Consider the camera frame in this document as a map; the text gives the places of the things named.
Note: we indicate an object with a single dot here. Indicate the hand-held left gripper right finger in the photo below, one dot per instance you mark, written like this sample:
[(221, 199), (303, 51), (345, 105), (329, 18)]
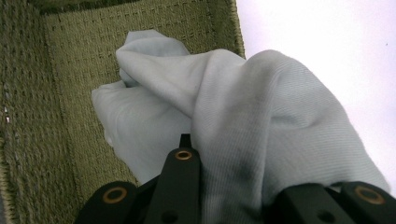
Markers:
[(299, 205)]

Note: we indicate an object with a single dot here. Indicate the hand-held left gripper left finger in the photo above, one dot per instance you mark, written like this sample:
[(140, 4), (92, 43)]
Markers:
[(179, 180)]

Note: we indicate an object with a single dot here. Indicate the white cloth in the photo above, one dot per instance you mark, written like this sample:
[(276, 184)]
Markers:
[(243, 124)]

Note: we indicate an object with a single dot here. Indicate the green woven basket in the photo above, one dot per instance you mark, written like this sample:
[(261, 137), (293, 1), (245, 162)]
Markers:
[(59, 93)]

